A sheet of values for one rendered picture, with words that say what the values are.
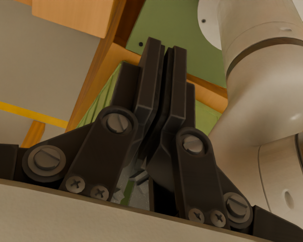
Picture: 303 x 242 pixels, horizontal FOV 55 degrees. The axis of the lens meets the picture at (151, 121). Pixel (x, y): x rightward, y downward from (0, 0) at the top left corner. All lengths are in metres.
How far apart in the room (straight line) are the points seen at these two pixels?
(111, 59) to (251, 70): 0.46
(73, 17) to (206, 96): 0.41
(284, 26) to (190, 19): 0.21
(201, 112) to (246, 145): 0.48
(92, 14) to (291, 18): 0.33
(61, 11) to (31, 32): 1.24
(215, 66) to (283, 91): 0.31
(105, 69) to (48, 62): 1.15
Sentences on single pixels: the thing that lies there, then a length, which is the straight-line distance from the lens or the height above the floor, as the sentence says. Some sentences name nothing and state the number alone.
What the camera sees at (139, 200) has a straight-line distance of 0.89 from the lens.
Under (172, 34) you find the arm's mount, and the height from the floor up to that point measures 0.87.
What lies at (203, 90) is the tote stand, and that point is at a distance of 0.79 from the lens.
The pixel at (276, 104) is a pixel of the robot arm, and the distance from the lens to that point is 0.35.
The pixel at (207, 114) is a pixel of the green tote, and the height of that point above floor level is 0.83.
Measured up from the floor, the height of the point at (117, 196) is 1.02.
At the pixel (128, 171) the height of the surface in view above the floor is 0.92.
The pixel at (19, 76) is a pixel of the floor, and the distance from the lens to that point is 2.07.
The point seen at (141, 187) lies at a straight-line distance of 0.87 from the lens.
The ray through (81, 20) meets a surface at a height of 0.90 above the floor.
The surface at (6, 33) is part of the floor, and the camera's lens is 1.89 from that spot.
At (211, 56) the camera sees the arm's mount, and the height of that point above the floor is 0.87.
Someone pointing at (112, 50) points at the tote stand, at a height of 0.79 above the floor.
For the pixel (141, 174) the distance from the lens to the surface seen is 0.83.
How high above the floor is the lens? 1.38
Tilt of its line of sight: 42 degrees down
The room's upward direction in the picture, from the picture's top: 173 degrees counter-clockwise
